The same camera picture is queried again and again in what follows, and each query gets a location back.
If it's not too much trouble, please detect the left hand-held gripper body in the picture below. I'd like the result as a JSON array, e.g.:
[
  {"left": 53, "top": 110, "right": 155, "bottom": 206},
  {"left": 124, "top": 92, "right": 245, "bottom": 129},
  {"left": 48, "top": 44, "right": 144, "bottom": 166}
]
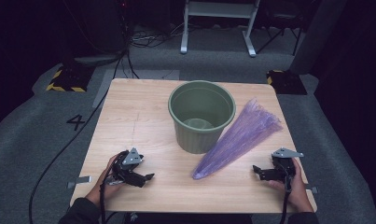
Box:
[{"left": 111, "top": 147, "right": 145, "bottom": 187}]

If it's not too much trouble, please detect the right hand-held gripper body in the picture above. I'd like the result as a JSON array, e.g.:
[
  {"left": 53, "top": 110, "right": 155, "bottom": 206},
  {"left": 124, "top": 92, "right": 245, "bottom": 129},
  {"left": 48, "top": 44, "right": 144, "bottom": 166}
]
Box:
[{"left": 271, "top": 147, "right": 305, "bottom": 183}]

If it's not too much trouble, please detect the purple plastic bag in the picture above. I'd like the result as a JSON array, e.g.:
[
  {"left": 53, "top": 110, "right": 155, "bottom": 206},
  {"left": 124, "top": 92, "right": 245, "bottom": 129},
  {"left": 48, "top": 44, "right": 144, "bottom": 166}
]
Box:
[{"left": 190, "top": 97, "right": 284, "bottom": 181}]

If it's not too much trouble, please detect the green plastic bin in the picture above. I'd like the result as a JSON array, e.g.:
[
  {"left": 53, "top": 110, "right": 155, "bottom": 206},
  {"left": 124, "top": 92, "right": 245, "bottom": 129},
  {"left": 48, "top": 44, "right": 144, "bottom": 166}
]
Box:
[{"left": 167, "top": 79, "right": 237, "bottom": 155}]

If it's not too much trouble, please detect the person's right hand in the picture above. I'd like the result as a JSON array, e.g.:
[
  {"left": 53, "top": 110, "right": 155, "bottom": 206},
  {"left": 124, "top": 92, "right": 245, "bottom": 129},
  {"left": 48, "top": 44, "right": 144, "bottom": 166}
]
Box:
[{"left": 267, "top": 158, "right": 314, "bottom": 215}]

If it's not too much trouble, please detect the person's left hand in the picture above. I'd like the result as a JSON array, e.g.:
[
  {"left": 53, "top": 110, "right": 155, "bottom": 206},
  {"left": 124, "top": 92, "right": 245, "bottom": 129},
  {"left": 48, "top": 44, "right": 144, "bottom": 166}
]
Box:
[{"left": 85, "top": 153, "right": 128, "bottom": 208}]

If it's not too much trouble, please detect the grey flat board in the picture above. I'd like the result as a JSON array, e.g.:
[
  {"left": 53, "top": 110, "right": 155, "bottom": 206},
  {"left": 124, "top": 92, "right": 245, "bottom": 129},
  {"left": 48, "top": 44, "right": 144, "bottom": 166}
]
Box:
[{"left": 73, "top": 54, "right": 121, "bottom": 67}]

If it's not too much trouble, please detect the grey pillar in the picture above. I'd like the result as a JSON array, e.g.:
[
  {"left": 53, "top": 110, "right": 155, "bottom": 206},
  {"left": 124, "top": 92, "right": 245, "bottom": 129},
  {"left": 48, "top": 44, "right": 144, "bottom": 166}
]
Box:
[{"left": 288, "top": 0, "right": 349, "bottom": 76}]

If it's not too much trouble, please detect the black folding stand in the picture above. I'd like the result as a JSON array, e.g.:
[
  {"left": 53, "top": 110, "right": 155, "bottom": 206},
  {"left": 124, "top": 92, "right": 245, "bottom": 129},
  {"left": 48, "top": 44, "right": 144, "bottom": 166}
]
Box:
[{"left": 255, "top": 4, "right": 305, "bottom": 58}]

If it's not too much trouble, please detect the right hand-held gripper cable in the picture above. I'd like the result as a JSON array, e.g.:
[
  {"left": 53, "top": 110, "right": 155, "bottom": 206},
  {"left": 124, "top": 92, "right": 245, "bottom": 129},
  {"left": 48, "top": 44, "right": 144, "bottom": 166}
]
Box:
[{"left": 278, "top": 161, "right": 294, "bottom": 224}]

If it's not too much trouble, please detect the hand-held gripper cable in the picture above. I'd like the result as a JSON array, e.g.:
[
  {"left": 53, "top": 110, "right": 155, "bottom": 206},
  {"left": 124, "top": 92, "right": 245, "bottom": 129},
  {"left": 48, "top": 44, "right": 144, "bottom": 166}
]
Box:
[
  {"left": 278, "top": 161, "right": 294, "bottom": 224},
  {"left": 98, "top": 150, "right": 130, "bottom": 224}
]

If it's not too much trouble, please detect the left hand-held gripper cable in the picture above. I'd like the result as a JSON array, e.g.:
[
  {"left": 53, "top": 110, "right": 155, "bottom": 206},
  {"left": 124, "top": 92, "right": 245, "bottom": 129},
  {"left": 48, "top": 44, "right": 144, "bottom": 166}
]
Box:
[{"left": 98, "top": 150, "right": 130, "bottom": 224}]

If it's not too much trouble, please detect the long black floor cable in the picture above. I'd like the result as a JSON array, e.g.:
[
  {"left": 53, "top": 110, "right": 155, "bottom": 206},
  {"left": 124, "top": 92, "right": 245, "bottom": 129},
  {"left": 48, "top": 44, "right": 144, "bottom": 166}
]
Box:
[{"left": 28, "top": 49, "right": 132, "bottom": 224}]

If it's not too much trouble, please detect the black base plate yellow corner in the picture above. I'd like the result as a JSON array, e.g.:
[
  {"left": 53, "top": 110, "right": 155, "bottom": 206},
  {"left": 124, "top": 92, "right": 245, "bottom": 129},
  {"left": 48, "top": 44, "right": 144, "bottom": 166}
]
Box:
[{"left": 266, "top": 69, "right": 309, "bottom": 96}]

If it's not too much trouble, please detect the black yellow striped base plate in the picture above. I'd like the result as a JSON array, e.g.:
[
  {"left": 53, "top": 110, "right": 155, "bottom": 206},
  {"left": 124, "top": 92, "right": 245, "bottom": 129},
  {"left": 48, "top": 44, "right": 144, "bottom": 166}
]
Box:
[{"left": 45, "top": 63, "right": 95, "bottom": 93}]

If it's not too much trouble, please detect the bundle of floor cables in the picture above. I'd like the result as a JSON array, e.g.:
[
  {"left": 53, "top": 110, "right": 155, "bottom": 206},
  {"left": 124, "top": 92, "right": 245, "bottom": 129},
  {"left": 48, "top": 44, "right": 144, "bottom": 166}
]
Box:
[{"left": 129, "top": 22, "right": 186, "bottom": 49}]

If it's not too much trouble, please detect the white metal stand frame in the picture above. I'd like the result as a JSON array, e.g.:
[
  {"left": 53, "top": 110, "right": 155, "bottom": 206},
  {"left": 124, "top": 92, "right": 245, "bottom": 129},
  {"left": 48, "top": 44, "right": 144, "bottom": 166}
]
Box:
[{"left": 179, "top": 0, "right": 261, "bottom": 59}]

